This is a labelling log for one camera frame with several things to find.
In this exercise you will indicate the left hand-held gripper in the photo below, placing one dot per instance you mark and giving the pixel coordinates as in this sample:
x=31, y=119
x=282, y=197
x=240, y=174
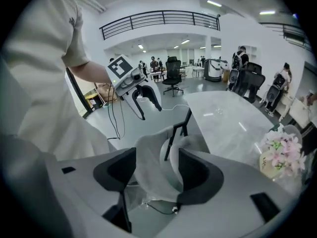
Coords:
x=120, y=67

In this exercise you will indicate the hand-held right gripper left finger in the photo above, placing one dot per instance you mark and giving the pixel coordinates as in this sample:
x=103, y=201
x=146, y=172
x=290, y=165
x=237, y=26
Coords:
x=111, y=172

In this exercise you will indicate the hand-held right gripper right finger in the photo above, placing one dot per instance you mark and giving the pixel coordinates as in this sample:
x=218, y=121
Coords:
x=205, y=177

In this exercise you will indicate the white cloth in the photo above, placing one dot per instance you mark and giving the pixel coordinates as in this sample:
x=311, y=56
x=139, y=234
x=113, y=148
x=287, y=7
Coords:
x=153, y=162

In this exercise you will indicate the person's left forearm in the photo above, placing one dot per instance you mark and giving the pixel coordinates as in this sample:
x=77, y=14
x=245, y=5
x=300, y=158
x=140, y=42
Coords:
x=91, y=72

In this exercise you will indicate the black mesh office chair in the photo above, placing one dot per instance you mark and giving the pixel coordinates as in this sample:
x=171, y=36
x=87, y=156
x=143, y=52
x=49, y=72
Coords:
x=172, y=68

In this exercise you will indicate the round white table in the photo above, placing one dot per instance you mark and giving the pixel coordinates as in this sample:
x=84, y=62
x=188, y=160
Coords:
x=223, y=123

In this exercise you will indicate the grey office chair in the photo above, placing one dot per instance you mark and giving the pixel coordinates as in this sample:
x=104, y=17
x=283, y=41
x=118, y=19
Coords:
x=273, y=93
x=233, y=77

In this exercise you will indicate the teal lidded white box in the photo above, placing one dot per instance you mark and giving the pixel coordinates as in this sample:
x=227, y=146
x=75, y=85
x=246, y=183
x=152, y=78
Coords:
x=105, y=105

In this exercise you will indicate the cardboard box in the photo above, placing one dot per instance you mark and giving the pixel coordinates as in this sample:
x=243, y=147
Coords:
x=104, y=93
x=225, y=75

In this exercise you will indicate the yellow bin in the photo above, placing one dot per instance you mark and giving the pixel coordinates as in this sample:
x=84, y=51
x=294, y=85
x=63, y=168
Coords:
x=90, y=97

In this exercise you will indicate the white mobile robot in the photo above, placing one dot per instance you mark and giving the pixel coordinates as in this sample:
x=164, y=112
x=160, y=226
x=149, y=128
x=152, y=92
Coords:
x=211, y=71

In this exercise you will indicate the pink flower bouquet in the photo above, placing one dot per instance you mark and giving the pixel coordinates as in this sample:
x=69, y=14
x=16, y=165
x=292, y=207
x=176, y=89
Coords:
x=284, y=147

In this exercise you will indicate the black mezzanine railing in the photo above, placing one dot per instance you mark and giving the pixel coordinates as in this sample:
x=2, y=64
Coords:
x=193, y=18
x=294, y=35

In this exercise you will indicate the person's beige t-shirt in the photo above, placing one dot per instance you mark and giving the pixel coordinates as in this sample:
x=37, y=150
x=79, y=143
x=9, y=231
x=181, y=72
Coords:
x=37, y=71

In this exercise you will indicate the white counter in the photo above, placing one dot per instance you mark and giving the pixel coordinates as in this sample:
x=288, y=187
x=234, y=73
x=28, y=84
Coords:
x=297, y=110

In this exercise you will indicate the ceiling strip lights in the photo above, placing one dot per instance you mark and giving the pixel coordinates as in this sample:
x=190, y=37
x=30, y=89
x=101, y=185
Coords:
x=214, y=3

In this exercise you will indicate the black window frame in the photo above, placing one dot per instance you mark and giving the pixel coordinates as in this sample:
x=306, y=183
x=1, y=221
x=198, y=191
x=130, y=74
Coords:
x=73, y=88

